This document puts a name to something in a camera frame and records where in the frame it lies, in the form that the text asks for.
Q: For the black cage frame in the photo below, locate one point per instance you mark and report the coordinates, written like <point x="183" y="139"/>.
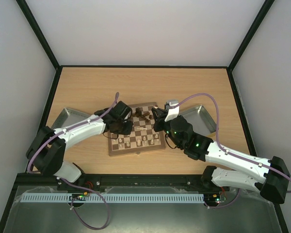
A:
<point x="35" y="27"/>

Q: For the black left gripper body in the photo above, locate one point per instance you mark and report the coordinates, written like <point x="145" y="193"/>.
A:
<point x="122" y="130"/>

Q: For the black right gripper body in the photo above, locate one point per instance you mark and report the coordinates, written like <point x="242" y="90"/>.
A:
<point x="160" y="120"/>

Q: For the pile of dark chess pieces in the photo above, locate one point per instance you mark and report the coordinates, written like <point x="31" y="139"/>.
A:
<point x="146" y="116"/>

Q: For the wooden folding chess board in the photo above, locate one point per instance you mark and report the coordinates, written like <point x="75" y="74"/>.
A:
<point x="137" y="141"/>

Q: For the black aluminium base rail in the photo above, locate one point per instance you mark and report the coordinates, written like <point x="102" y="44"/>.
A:
<point x="99" y="182"/>

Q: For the left metal tray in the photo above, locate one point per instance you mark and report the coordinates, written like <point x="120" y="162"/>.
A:
<point x="68" y="117"/>

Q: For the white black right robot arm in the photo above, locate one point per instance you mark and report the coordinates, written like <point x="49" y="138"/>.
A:
<point x="268" y="177"/>

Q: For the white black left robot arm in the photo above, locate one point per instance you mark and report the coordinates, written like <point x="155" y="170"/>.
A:
<point x="48" y="148"/>

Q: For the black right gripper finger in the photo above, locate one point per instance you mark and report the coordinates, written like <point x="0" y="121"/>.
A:
<point x="156" y="114"/>
<point x="162" y="113"/>

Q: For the right metal tray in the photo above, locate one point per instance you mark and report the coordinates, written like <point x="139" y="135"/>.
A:
<point x="201" y="120"/>

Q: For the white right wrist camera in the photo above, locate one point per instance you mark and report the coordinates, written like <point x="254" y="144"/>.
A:
<point x="172" y="109"/>

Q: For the light blue slotted cable duct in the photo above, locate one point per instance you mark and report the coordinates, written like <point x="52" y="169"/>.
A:
<point x="112" y="198"/>

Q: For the metal tray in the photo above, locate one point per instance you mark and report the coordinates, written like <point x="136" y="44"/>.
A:
<point x="201" y="120"/>
<point x="68" y="117"/>

